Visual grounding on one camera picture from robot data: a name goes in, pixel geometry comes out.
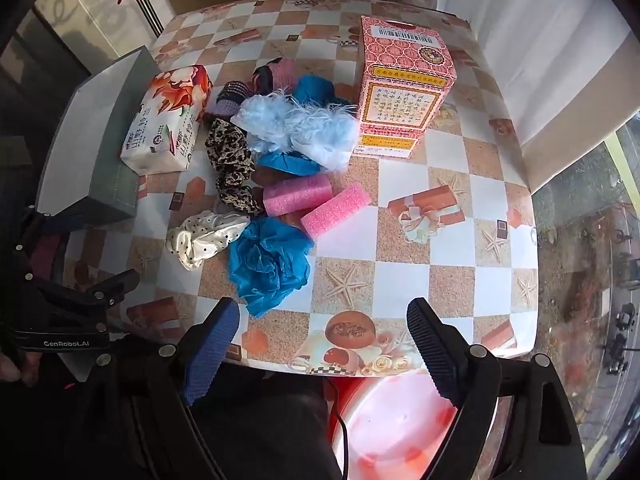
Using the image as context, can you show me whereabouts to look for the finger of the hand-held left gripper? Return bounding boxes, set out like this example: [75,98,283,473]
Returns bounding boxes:
[12,207,86,283]
[75,269,141,312]

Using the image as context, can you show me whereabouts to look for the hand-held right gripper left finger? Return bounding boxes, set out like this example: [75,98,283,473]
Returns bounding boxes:
[65,297,241,480]

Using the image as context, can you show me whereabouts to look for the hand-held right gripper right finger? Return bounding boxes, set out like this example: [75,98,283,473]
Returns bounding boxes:
[407,297,586,480]

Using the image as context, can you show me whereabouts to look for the blue shoe cover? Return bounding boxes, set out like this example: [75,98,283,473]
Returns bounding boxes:
[291,75,358,113]
[229,217,316,318]
[255,150,323,177]

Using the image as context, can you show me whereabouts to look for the white polka dot scrunchie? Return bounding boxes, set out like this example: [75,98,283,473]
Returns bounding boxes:
[166,210,251,272]

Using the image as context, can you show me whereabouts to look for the grey cardboard storage box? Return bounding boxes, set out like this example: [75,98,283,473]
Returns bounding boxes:
[37,45,161,224]

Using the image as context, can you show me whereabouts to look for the leopard print scrunchie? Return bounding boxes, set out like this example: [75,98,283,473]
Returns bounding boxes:
[205,117,266,216]

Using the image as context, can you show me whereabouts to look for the pink foam sponge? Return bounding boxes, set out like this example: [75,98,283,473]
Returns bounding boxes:
[300,183,372,239]
[262,174,333,217]

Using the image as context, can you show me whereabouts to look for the light blue fluffy scrunchie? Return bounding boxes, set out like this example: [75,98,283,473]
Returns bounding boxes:
[231,87,360,172]

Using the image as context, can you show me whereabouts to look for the person's left hand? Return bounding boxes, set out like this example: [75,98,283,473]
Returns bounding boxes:
[0,350,43,387]

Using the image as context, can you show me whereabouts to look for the checkered printed tablecloth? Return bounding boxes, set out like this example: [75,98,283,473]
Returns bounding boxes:
[65,0,538,378]

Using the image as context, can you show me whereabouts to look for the red plastic stool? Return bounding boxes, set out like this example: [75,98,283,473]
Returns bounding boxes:
[325,374,506,480]

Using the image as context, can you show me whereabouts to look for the floral tissue pack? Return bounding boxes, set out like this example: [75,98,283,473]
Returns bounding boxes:
[120,64,213,176]

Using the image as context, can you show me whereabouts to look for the purple striped knit cuff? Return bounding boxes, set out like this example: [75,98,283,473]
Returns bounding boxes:
[206,80,256,118]

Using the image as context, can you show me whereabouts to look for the pink printed carton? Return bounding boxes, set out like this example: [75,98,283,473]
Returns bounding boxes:
[352,14,458,158]

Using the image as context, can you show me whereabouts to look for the pink striped scrunchie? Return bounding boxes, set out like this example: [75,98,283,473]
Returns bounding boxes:
[251,57,299,96]

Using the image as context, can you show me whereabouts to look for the red hooked pole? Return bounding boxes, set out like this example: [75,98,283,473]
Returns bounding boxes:
[119,0,163,36]

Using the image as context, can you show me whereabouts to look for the black cable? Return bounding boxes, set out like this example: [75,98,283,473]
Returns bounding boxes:
[325,380,352,480]

